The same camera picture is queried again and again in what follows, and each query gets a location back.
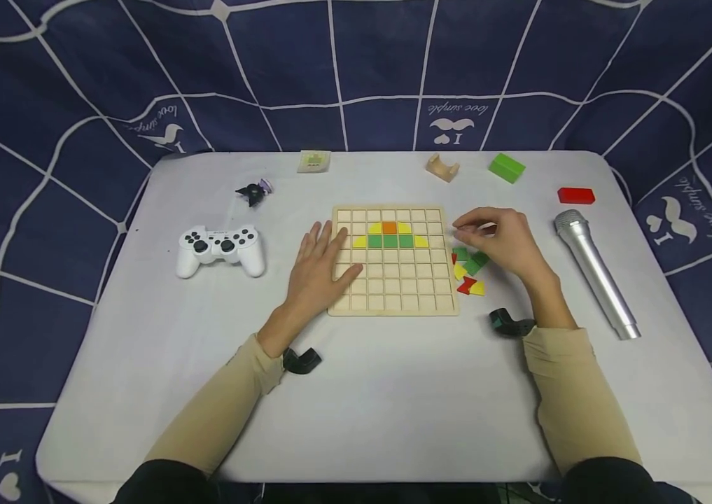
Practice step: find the wooden grid puzzle board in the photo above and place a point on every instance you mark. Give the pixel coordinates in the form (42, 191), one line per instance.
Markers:
(406, 280)

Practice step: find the person's left thumb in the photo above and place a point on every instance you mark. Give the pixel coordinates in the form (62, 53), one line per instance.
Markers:
(350, 276)

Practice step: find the black and purple toy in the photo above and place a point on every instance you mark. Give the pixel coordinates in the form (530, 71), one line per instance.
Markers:
(253, 192)

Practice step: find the person's left little finger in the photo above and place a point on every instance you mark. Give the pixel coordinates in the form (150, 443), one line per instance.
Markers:
(301, 252)

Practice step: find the person's right hand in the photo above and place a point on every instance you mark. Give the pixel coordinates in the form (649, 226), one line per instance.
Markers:
(510, 241)

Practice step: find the person's body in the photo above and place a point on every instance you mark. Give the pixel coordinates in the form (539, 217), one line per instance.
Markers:
(166, 488)

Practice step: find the person's left hand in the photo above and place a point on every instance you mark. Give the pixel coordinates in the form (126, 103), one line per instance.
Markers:
(318, 280)

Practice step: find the silver microphone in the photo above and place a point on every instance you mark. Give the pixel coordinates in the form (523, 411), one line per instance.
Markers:
(595, 273)

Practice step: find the white game controller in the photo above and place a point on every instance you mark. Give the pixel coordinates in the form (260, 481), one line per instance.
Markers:
(222, 248)

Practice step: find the person's left index finger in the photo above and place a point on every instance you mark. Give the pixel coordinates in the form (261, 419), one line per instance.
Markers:
(340, 248)

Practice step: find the small pale picture card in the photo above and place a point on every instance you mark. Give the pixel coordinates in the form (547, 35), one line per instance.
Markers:
(314, 162)

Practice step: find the person's right forearm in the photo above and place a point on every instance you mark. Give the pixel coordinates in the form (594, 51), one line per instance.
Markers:
(573, 392)

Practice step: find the person's left forearm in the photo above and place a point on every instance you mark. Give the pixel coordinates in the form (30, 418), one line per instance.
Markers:
(223, 406)

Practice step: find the yellow quarter-round tile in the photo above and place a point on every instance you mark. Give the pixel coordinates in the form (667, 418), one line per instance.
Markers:
(404, 228)
(420, 242)
(374, 228)
(360, 242)

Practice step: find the person's right fingers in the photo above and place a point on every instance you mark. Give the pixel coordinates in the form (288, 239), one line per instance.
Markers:
(478, 220)

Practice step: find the small wooden arch block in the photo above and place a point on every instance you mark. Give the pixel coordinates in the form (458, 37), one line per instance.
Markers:
(442, 169)

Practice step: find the green rectangular block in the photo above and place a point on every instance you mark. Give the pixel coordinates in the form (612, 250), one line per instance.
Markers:
(507, 168)

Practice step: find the red rectangular block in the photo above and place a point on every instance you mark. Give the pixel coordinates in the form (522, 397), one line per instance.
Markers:
(576, 195)

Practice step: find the person's left middle finger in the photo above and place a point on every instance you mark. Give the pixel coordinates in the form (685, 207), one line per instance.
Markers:
(325, 241)

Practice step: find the black wrist band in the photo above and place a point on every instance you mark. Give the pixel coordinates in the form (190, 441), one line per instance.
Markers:
(510, 323)
(301, 360)

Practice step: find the orange square tile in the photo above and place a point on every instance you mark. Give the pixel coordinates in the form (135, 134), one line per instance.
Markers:
(389, 227)

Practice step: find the person's left ring finger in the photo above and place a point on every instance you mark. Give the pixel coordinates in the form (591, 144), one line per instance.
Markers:
(312, 243)

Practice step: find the pile of loose coloured pieces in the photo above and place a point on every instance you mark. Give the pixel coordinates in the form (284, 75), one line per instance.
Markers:
(470, 269)

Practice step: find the green square tile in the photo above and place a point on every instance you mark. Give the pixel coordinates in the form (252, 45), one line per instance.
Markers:
(405, 241)
(374, 241)
(389, 241)

